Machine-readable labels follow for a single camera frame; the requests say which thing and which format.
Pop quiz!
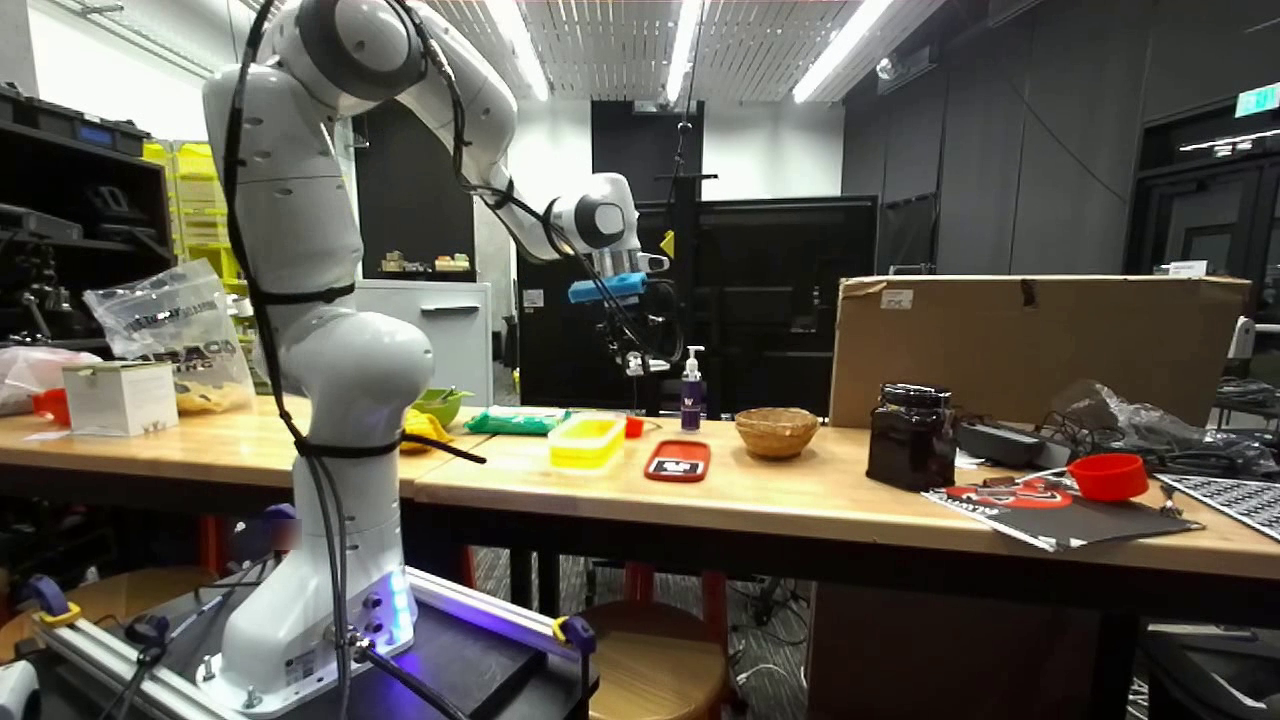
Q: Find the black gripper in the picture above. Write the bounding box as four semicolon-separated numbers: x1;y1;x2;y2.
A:
600;290;687;381

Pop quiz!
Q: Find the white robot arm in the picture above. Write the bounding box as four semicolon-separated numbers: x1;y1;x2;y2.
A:
205;0;659;715

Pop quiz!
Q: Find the purple pump bottle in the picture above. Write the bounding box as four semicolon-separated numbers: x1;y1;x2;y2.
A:
681;343;705;431

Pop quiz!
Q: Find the small red cup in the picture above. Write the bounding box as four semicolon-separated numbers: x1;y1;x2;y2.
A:
626;417;644;442

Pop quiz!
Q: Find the yellow plastic container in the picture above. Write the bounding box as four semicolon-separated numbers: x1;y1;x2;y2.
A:
548;413;626;473

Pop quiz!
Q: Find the large black monitor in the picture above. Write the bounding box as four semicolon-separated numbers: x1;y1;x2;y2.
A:
517;196;876;417

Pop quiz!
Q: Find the woven wooden bowl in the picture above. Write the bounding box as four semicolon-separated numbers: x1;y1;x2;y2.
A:
736;410;816;459

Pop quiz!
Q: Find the green wet wipes pack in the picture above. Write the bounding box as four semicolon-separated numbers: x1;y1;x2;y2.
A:
465;410;567;438

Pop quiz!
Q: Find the green bowl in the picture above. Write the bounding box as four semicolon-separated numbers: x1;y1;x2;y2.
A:
413;389;467;425

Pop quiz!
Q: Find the black box device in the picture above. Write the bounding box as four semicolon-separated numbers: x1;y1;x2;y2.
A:
870;383;955;492

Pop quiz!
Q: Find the round wooden stool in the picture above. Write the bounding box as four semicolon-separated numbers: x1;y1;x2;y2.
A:
587;602;729;720

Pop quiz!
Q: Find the brown cardboard box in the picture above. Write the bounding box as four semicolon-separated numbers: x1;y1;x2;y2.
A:
829;278;1253;428

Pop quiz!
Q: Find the black magazine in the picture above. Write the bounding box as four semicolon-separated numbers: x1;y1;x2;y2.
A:
931;470;1198;552

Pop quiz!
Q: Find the red plastic cup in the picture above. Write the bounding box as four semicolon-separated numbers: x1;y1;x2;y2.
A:
1068;452;1150;503

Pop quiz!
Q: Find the clear plastic bag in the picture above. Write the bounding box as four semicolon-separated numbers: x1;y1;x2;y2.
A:
83;261;258;417

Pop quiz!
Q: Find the white storage box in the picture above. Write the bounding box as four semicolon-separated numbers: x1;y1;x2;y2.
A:
64;362;175;442

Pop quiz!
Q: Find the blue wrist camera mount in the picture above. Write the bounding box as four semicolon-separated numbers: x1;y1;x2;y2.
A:
567;271;647;304

